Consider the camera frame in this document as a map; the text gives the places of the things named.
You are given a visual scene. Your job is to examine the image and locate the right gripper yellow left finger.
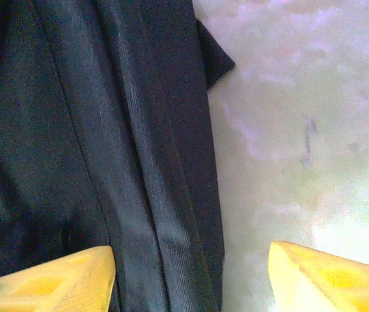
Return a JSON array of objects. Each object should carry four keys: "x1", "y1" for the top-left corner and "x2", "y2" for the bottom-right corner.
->
[{"x1": 0, "y1": 245, "x2": 117, "y2": 312}]

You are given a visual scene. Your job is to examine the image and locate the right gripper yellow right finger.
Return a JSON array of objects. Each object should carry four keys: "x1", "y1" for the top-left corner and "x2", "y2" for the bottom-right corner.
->
[{"x1": 267, "y1": 240, "x2": 369, "y2": 312}]

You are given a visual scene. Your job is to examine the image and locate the black fabric backpack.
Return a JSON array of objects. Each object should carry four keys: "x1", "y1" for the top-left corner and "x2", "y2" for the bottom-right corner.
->
[{"x1": 0, "y1": 0, "x2": 236, "y2": 312}]

